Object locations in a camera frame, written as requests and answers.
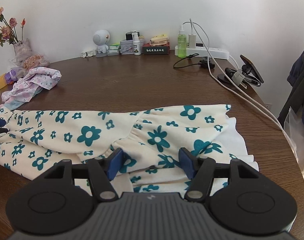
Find cream teal flower garment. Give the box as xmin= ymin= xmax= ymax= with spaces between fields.
xmin=0 ymin=105 xmax=258 ymax=194

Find dark hanging clothes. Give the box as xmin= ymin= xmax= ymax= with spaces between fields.
xmin=277 ymin=51 xmax=304 ymax=126

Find light blue garment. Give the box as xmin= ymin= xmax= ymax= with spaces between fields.
xmin=3 ymin=88 xmax=43 ymax=111

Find yellow mug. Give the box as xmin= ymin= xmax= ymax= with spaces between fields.
xmin=0 ymin=74 xmax=9 ymax=89

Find pink floral garment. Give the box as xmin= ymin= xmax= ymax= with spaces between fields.
xmin=1 ymin=67 xmax=61 ymax=103

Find purple packet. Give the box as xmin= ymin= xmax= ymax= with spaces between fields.
xmin=4 ymin=67 xmax=27 ymax=84

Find plastic bag of snacks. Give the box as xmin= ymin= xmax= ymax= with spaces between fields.
xmin=23 ymin=54 xmax=50 ymax=69

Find vase with pink flowers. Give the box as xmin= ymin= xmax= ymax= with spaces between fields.
xmin=0 ymin=7 xmax=32 ymax=56

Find black phone stand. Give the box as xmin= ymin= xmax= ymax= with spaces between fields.
xmin=217 ymin=55 xmax=264 ymax=89

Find small white clips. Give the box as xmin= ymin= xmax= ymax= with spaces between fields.
xmin=81 ymin=49 xmax=97 ymax=58

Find white power strip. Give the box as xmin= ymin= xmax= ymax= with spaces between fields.
xmin=186 ymin=47 xmax=230 ymax=60

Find green white small box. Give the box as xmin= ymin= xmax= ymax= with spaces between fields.
xmin=107 ymin=44 xmax=120 ymax=56

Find lavender tin box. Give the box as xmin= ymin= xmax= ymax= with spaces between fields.
xmin=119 ymin=40 xmax=134 ymax=55

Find white small bottle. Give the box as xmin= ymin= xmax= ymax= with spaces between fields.
xmin=132 ymin=32 xmax=141 ymax=55

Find white round robot toy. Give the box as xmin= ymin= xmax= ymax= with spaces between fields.
xmin=93 ymin=30 xmax=110 ymax=57

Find white charger plug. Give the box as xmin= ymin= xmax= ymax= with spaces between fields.
xmin=188 ymin=34 xmax=196 ymax=49

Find green spray bottle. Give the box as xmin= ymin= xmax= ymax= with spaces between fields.
xmin=177 ymin=25 xmax=187 ymax=58

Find yellow snack packs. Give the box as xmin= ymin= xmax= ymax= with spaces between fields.
xmin=149 ymin=34 xmax=169 ymax=46

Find white charging cable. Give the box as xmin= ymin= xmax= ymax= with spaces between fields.
xmin=183 ymin=18 xmax=299 ymax=163

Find black cable with adapter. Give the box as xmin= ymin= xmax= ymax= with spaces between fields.
xmin=173 ymin=52 xmax=216 ymax=70

